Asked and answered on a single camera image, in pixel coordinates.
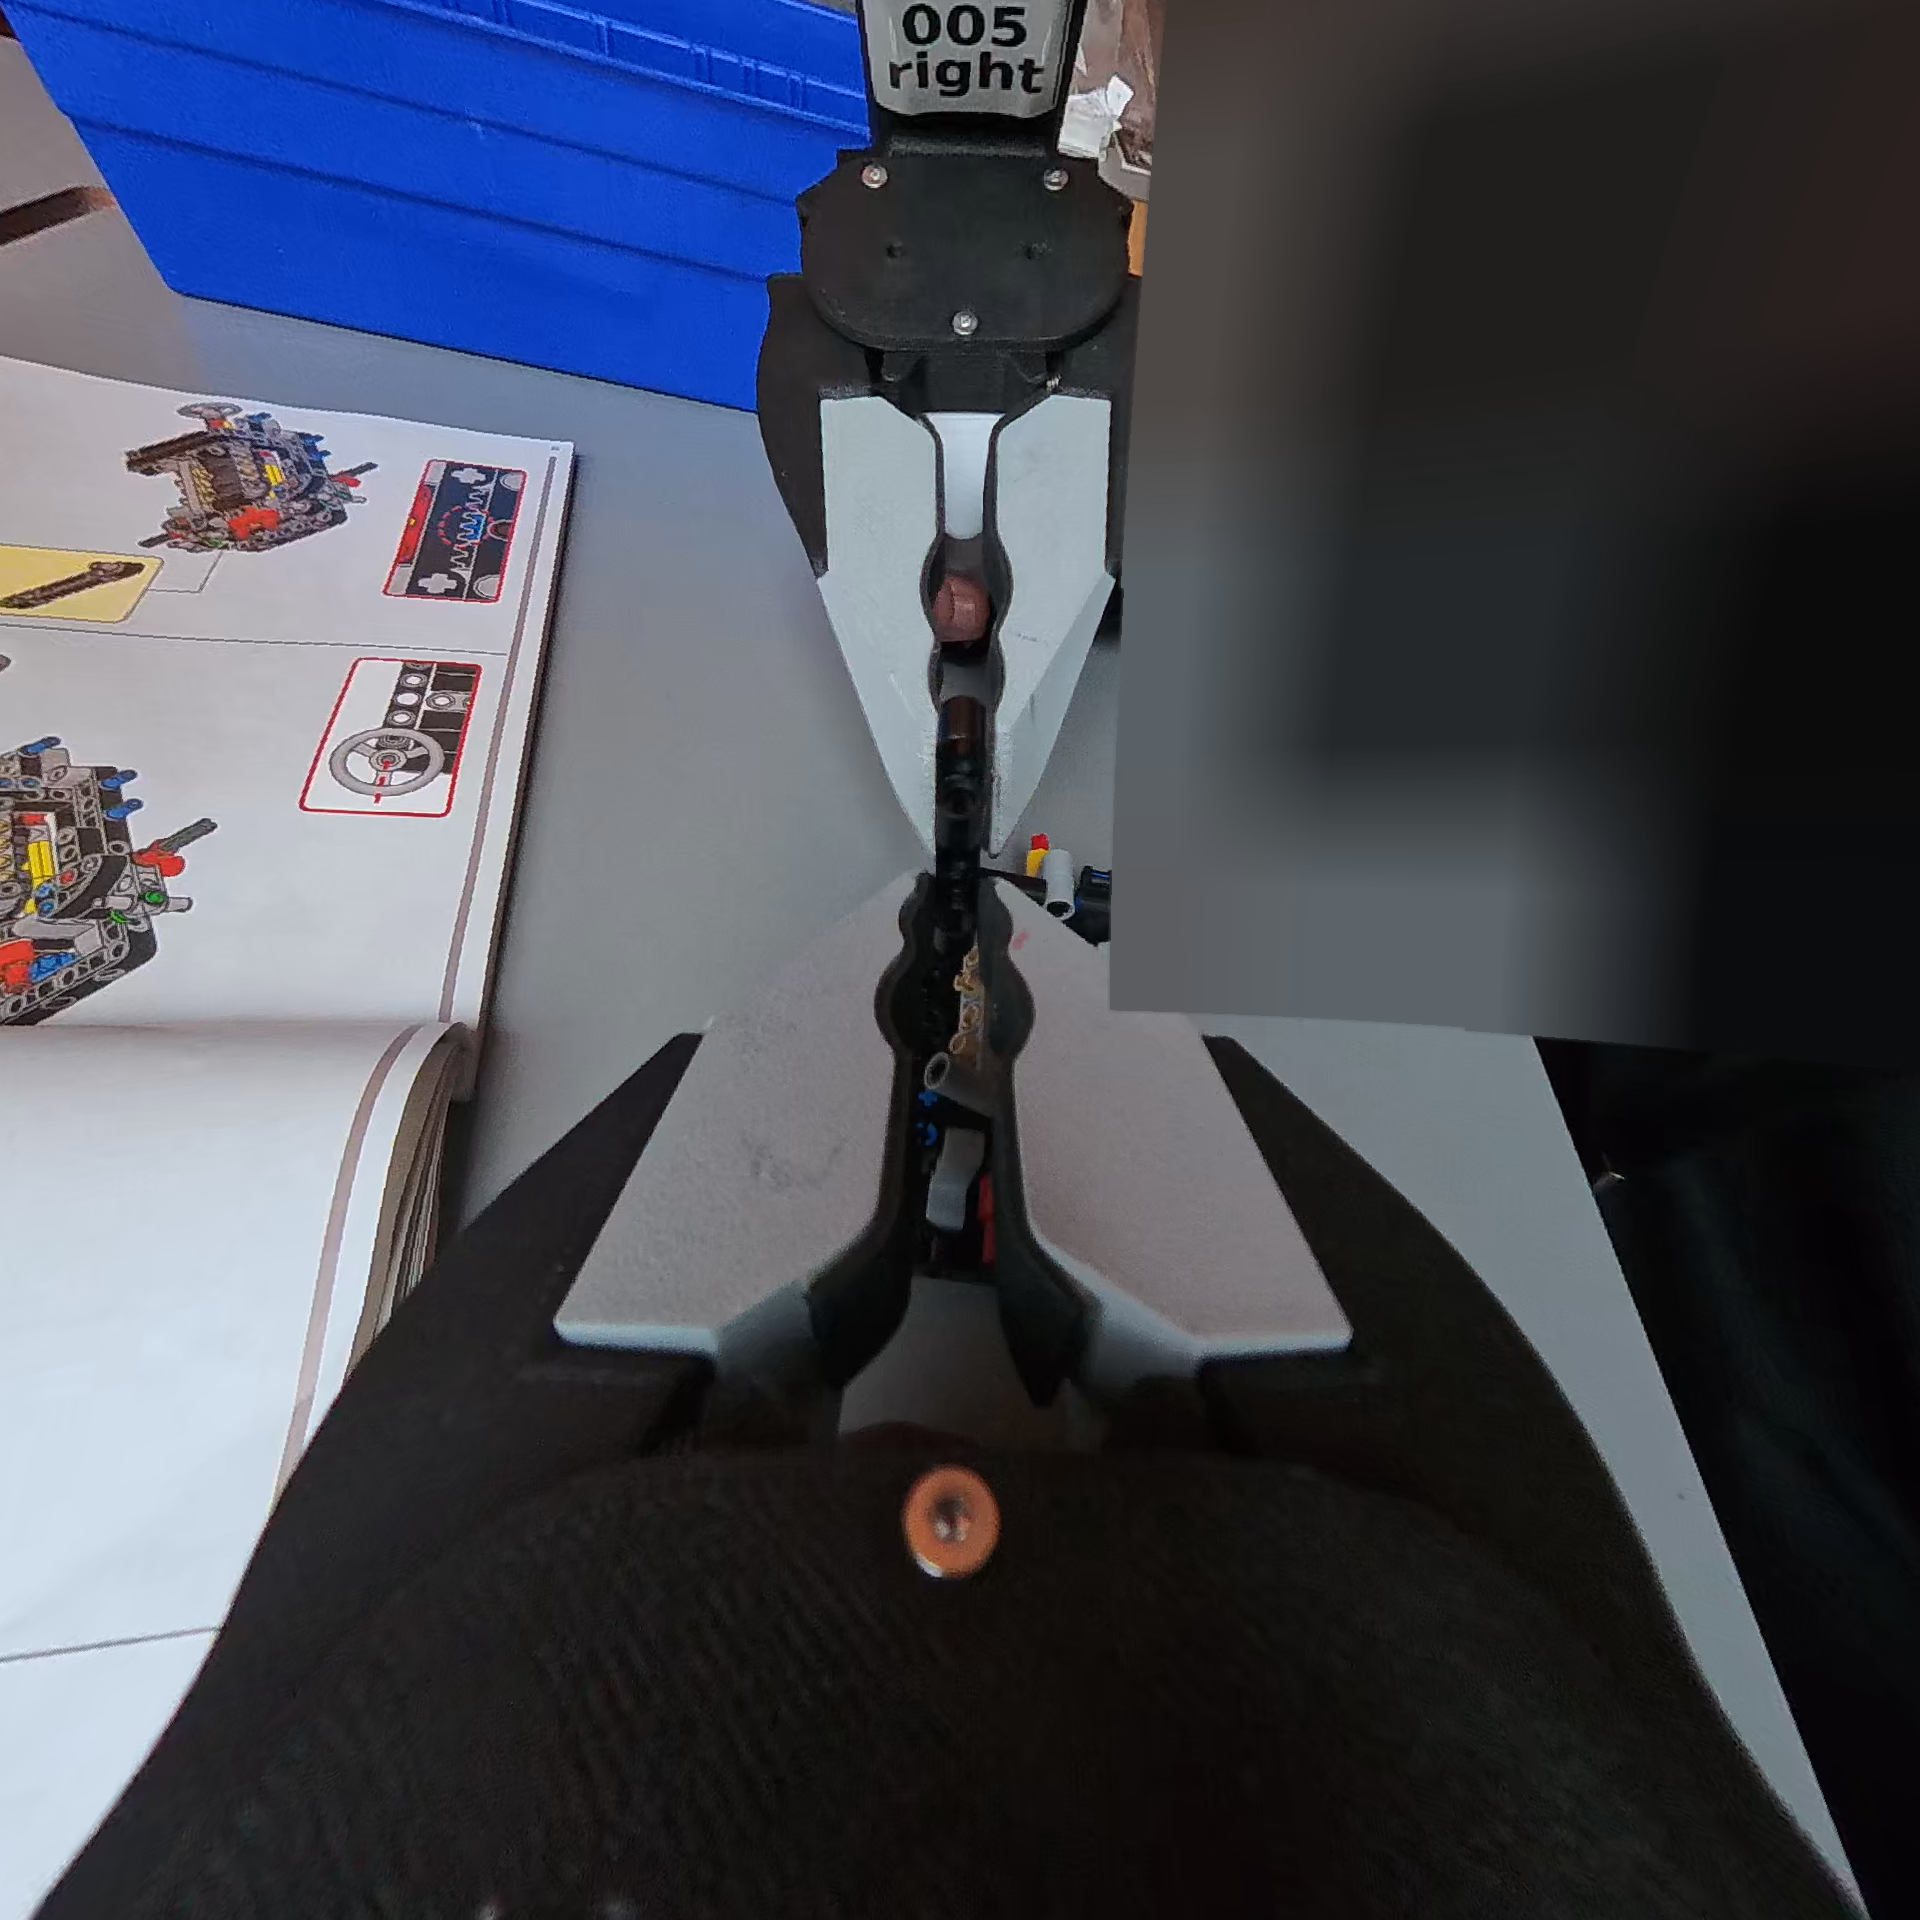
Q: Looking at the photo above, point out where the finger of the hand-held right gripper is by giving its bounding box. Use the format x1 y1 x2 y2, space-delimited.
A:
815 388 964 888
984 390 1121 869

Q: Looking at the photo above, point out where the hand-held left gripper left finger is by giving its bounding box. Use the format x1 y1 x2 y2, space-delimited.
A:
553 876 940 1444

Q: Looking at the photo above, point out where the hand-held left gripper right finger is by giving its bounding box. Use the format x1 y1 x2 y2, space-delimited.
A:
978 885 1355 1411

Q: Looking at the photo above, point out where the black lego beam assembly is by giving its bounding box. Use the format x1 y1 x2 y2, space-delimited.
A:
905 694 1007 1281

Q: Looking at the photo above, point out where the small red black lego assembly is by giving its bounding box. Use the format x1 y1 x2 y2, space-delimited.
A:
988 828 1114 951

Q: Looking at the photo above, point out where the lego instruction booklet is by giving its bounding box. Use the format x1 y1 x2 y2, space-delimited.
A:
0 351 578 1920

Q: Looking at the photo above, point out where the blue plastic bin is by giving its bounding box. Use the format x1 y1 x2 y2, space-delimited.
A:
0 0 891 414

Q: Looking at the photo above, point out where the person's dark clothing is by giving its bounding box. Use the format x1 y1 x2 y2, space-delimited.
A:
1532 1034 1920 1920

